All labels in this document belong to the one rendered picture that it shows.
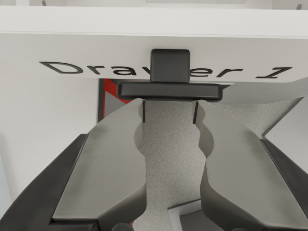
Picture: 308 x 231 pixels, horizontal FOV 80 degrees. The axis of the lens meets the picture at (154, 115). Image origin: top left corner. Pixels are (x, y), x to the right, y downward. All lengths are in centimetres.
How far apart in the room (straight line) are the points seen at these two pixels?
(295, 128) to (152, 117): 76
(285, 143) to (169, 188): 67
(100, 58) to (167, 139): 90
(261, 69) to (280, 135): 101
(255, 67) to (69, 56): 16
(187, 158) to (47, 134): 85
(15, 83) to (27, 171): 13
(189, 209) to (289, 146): 63
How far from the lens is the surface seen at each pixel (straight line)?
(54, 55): 18
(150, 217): 115
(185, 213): 113
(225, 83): 57
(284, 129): 121
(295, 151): 125
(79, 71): 21
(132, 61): 17
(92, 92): 30
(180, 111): 105
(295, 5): 23
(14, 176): 36
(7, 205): 36
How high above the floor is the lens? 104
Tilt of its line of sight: 87 degrees down
